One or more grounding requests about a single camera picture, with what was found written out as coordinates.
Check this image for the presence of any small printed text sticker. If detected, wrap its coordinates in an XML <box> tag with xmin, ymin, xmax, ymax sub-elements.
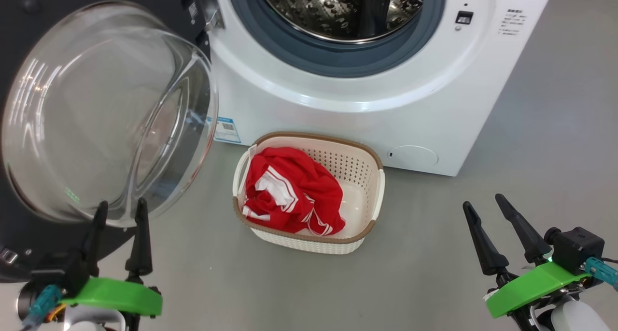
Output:
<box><xmin>499</xmin><ymin>9</ymin><xmax>527</xmax><ymax>36</ymax></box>

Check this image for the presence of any grey rubber door gasket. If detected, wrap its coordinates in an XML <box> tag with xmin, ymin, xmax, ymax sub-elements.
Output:
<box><xmin>226</xmin><ymin>0</ymin><xmax>447</xmax><ymax>78</ymax></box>

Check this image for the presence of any steel perforated washer drum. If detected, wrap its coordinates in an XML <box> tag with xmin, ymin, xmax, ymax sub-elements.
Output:
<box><xmin>256</xmin><ymin>0</ymin><xmax>425</xmax><ymax>44</ymax></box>

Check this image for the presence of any round white filter cover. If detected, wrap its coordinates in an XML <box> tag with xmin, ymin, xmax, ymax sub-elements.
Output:
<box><xmin>388</xmin><ymin>145</ymin><xmax>439</xmax><ymax>168</ymax></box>

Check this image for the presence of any cream perforated basket brown rim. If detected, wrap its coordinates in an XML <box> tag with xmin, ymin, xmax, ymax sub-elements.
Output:
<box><xmin>232</xmin><ymin>132</ymin><xmax>386</xmax><ymax>255</ymax></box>

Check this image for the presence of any metal door hinge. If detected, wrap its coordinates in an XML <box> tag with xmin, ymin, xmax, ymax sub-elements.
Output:
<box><xmin>181</xmin><ymin>0</ymin><xmax>225</xmax><ymax>32</ymax></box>

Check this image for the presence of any white front-load washing machine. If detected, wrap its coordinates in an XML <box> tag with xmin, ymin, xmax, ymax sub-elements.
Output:
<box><xmin>208</xmin><ymin>0</ymin><xmax>558</xmax><ymax>177</ymax></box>

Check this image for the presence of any black round glass washer door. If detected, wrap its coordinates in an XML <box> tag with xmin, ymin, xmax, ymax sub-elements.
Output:
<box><xmin>0</xmin><ymin>0</ymin><xmax>220</xmax><ymax>283</ymax></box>

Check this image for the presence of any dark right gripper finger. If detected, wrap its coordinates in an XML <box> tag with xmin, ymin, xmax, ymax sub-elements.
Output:
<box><xmin>463</xmin><ymin>201</ymin><xmax>517</xmax><ymax>286</ymax></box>
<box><xmin>495</xmin><ymin>193</ymin><xmax>552</xmax><ymax>265</ymax></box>

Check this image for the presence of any blue energy label sticker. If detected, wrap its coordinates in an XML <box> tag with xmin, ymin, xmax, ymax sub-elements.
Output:
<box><xmin>208</xmin><ymin>116</ymin><xmax>242</xmax><ymax>144</ymax></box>

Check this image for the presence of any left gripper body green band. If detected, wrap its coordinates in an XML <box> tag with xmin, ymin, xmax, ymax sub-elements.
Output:
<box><xmin>60</xmin><ymin>277</ymin><xmax>163</xmax><ymax>331</ymax></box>

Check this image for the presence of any red garment with white stripes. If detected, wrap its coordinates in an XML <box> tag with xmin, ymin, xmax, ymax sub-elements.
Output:
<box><xmin>241</xmin><ymin>147</ymin><xmax>346</xmax><ymax>237</ymax></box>

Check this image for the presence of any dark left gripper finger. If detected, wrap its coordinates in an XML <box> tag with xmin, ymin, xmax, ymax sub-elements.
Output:
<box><xmin>125</xmin><ymin>198</ymin><xmax>153</xmax><ymax>283</ymax></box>
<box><xmin>77</xmin><ymin>201</ymin><xmax>109</xmax><ymax>278</ymax></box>

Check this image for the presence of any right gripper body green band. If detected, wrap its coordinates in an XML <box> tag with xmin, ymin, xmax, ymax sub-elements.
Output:
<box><xmin>484</xmin><ymin>261</ymin><xmax>594</xmax><ymax>329</ymax></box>

